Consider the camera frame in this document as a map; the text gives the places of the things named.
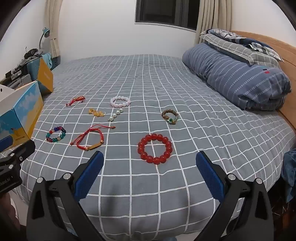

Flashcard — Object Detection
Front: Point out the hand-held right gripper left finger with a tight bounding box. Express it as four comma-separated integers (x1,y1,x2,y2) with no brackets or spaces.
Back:
25,151,109,241

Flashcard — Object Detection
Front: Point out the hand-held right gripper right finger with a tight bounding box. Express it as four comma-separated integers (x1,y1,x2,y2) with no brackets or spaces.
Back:
195,151,274,241

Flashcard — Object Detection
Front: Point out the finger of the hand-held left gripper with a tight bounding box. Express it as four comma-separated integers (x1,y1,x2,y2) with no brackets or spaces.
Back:
0,136,36,163

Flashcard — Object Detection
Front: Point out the red cord gold tube bracelet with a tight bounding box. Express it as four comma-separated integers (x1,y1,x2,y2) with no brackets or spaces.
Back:
70,124,116,151

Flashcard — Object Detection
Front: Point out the multicolour glass bead bracelet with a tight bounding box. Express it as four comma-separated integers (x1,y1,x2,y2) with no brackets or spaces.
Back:
46,126,67,143

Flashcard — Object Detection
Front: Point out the large red bead bracelet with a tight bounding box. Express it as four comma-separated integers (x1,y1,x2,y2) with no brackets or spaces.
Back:
137,133,173,165

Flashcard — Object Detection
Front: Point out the yellow amber bead bracelet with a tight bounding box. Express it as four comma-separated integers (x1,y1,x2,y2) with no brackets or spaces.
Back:
88,108,105,117

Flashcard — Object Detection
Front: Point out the silver pearl bead bracelet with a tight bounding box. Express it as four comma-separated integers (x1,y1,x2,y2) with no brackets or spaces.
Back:
108,109,123,122

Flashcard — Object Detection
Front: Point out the thin red cord bracelet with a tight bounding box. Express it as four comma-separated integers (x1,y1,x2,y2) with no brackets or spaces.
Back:
66,96,85,107

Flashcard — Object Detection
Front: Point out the pink bead bracelet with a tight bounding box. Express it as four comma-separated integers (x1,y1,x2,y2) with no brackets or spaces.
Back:
110,96,131,108

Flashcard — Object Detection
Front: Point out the brown wooden bead bracelet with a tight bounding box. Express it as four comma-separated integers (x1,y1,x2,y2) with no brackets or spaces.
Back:
161,109,179,124

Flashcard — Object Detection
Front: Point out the blue cloud print box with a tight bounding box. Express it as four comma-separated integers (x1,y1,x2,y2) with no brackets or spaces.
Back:
0,81,44,149

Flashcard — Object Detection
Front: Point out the orange cardboard box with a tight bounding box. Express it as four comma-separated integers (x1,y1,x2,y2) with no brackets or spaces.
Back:
37,57,54,94

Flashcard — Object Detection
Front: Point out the teal suitcase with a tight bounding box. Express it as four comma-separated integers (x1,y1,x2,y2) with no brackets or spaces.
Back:
23,57,43,82

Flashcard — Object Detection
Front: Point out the blue cloth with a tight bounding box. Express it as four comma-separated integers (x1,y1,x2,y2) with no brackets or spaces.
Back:
280,151,296,197

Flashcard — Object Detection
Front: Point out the teal cloth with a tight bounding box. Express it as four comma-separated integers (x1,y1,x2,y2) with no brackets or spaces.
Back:
42,53,53,70

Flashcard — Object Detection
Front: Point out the blue striped pillow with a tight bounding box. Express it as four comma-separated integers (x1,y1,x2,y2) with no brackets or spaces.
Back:
182,42,292,111

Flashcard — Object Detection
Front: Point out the grey checked bed sheet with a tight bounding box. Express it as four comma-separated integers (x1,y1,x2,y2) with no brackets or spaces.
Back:
13,54,296,241

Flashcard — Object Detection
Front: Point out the teal desk lamp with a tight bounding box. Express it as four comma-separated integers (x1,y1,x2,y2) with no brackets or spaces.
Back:
39,27,51,50

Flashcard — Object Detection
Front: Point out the beige curtain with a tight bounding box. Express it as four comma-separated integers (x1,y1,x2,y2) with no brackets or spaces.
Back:
196,0,234,44
45,0,63,58

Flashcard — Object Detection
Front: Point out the grey checked pillow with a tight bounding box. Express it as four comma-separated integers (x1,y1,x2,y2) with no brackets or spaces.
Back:
200,32,281,66

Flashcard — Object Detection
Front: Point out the navy patterned pillow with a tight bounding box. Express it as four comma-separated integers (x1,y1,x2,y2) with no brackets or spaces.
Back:
203,28,284,62

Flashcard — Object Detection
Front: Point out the wooden headboard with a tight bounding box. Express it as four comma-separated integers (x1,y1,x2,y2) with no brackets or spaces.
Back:
231,30,296,130

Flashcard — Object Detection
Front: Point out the dark window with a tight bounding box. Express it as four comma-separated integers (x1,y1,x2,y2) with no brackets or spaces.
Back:
135,0,200,30

